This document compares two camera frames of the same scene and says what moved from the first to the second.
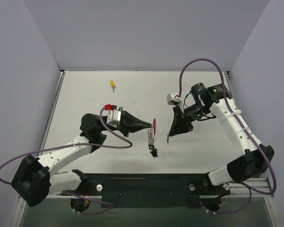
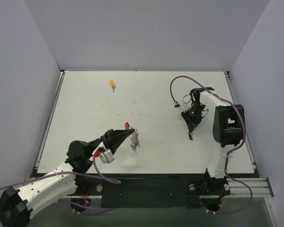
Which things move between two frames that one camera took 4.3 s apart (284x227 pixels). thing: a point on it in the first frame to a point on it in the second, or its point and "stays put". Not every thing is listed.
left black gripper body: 125,123 to 108,140
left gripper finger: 132,128 to 114,144
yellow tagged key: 112,84 stays put
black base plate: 148,190 stays put
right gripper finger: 179,126 to 191,127
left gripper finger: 129,120 to 111,137
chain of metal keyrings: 154,151 to 137,143
